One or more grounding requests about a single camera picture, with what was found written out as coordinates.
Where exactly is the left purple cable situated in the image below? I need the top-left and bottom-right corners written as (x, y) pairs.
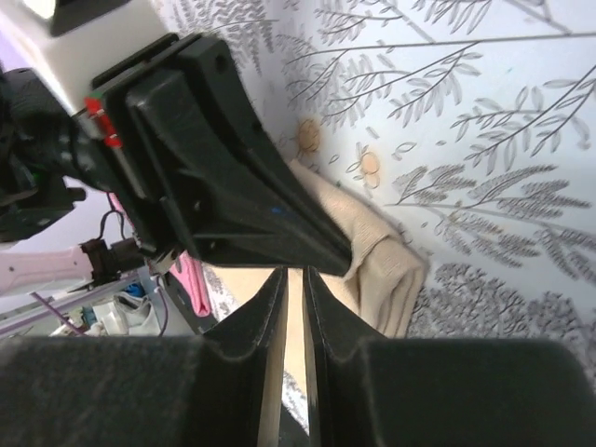
top-left (27, 274), bottom-right (173, 337)

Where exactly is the pink floral placemat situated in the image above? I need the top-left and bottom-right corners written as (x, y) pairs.
top-left (106, 193), bottom-right (211, 318)

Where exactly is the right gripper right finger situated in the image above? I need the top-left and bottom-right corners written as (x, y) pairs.
top-left (303, 267), bottom-right (595, 446)

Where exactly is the beige linen napkin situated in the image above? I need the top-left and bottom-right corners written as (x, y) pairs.
top-left (209, 157), bottom-right (429, 447)

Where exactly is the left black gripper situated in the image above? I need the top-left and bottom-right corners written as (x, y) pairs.
top-left (86, 34), bottom-right (352, 276)

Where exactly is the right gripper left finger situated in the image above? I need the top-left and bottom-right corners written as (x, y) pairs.
top-left (1, 268), bottom-right (287, 446)

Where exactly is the floral tablecloth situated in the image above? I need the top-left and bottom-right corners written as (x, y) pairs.
top-left (157, 0), bottom-right (596, 434)

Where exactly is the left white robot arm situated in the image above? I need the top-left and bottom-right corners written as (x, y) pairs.
top-left (1, 1), bottom-right (353, 294)

